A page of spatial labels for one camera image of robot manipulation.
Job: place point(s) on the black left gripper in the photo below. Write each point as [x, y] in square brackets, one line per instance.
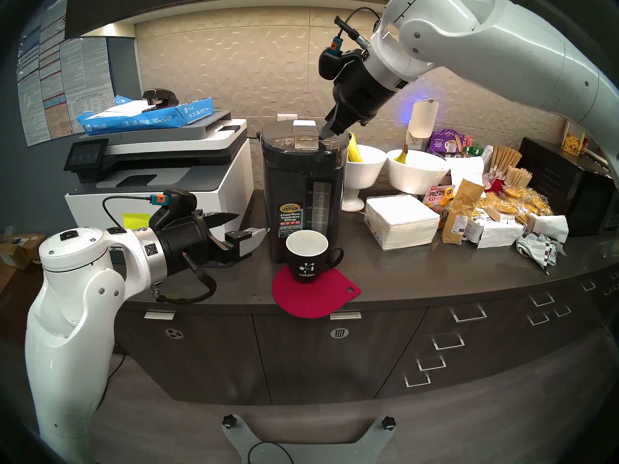
[186, 243]

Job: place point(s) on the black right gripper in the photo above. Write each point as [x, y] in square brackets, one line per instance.
[367, 88]

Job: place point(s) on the black electric water dispenser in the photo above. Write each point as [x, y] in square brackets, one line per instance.
[300, 178]

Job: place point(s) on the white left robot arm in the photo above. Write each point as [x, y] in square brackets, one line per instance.
[72, 323]

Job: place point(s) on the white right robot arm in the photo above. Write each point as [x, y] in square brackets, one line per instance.
[483, 37]

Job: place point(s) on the red cup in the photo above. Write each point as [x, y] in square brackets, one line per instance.
[495, 185]

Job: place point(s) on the yellow banana bunch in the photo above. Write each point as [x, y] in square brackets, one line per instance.
[355, 151]

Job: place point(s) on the white grey office printer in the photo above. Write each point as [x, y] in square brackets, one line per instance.
[217, 178]

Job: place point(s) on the yellow bananas in bowl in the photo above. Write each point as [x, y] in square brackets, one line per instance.
[401, 157]

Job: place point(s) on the white plug-in night light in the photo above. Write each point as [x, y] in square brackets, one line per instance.
[423, 120]

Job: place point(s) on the black mug white inside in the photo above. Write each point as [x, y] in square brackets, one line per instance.
[309, 269]

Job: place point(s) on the white wide bowl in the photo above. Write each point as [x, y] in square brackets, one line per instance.
[418, 175]

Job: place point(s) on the yellow sticky note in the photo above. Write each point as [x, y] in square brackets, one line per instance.
[135, 221]

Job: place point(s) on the red teardrop silicone mat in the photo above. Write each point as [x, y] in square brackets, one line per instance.
[319, 298]

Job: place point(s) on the silver cabinet tab pull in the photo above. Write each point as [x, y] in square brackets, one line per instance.
[346, 316]
[159, 315]

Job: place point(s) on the white napkin stack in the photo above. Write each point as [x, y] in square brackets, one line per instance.
[401, 221]

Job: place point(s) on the round recycling badge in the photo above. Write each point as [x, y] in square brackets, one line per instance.
[174, 333]

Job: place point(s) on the pink snack packet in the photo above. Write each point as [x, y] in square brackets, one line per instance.
[434, 197]

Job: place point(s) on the blue printer paper ream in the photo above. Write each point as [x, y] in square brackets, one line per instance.
[164, 116]

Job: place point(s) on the white paper bag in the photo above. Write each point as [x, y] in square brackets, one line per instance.
[466, 168]

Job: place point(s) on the green sachet pack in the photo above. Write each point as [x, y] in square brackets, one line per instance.
[475, 151]

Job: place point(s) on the round trash badge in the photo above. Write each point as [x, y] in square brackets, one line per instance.
[340, 333]

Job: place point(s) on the brown paper coffee bag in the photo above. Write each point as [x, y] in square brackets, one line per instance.
[462, 207]

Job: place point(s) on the black stapler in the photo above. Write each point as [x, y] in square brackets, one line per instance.
[162, 96]

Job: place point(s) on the clear wrapped cutlery pack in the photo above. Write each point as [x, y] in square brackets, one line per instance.
[488, 158]

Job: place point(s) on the dark wood base cabinet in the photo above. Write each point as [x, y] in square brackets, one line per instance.
[338, 361]

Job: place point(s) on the long wooden stirrer bundle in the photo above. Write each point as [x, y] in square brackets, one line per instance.
[506, 161]

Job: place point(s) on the clear yellow cracker packet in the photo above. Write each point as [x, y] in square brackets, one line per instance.
[498, 208]
[529, 202]

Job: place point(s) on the short wooden stirrer bundle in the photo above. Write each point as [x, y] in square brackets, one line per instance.
[518, 178]

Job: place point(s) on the black star knob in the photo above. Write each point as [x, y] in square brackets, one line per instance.
[389, 423]
[229, 422]

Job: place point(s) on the white printed sachet box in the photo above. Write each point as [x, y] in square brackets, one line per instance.
[495, 233]

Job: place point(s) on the brown cardboard boxes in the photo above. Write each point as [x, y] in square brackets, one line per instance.
[22, 255]

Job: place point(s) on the clear jar yellow snacks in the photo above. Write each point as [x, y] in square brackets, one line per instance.
[574, 144]

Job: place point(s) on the black microwave oven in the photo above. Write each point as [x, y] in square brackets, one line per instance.
[566, 192]

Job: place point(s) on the checkered dish cloth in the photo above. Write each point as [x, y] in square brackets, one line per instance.
[539, 250]

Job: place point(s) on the white pedestal bowl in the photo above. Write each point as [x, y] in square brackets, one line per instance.
[365, 170]

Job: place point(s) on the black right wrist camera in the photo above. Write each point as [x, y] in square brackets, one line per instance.
[336, 64]

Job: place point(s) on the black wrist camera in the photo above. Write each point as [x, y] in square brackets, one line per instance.
[179, 202]
[336, 64]

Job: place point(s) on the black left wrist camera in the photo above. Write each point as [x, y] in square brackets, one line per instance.
[179, 202]

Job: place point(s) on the white wall outlet plate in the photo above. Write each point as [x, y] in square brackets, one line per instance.
[413, 141]

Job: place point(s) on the grey text wall poster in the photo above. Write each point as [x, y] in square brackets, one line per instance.
[87, 81]

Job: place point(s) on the colourful text wall poster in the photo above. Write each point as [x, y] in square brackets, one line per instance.
[41, 110]

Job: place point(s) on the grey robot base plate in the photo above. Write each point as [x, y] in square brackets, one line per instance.
[314, 446]

